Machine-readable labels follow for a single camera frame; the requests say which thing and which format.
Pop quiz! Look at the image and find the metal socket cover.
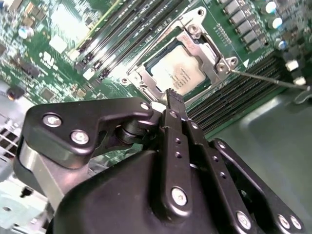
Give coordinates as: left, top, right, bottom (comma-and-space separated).
133, 34, 225, 98

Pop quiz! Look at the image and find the silver CPU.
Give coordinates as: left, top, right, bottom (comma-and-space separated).
143, 43, 215, 96

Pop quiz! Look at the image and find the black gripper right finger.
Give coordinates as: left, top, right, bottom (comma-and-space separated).
173, 88, 307, 234

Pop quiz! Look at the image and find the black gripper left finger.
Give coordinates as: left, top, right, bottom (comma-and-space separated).
12, 88, 197, 221

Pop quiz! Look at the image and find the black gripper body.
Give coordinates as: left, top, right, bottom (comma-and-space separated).
51, 149, 281, 234

